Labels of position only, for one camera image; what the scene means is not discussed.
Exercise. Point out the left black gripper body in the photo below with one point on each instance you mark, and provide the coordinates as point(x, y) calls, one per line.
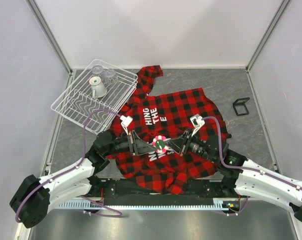
point(122, 144)

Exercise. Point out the white ceramic mug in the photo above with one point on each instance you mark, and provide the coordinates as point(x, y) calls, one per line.
point(97, 87)

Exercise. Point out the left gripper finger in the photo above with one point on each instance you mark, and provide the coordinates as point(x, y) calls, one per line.
point(143, 149)
point(136, 140)

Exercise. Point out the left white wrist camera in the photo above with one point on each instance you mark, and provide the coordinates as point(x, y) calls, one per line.
point(125, 121)

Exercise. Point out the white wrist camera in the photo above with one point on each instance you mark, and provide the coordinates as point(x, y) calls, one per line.
point(197, 122)
point(125, 121)

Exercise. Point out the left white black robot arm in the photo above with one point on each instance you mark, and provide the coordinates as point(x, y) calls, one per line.
point(37, 196)

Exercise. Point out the grey slotted cable duct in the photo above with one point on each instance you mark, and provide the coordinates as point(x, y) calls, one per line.
point(82, 204)

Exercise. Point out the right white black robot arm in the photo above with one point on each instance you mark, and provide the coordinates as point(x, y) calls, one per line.
point(241, 175)

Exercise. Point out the pink flower pom-pom brooch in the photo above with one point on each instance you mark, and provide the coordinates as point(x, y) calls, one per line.
point(159, 144)

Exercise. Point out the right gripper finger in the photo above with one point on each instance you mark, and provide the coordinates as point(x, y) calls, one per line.
point(180, 147)
point(184, 137)

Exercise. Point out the red black plaid shirt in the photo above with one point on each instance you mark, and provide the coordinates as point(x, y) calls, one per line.
point(166, 115)

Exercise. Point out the small black frame stand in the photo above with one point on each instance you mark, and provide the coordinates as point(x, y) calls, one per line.
point(239, 106)

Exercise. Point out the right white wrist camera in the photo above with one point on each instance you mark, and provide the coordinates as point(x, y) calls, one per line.
point(197, 122)

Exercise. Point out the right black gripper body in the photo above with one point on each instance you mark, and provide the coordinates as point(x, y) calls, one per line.
point(197, 146)

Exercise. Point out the white wire dish rack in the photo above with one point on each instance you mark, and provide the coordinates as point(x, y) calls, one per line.
point(76, 102)

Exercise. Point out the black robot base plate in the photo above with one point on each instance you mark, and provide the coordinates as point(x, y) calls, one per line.
point(125, 191)

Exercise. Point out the clear drinking glass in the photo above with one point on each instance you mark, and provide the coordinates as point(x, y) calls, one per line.
point(97, 70)
point(110, 76)

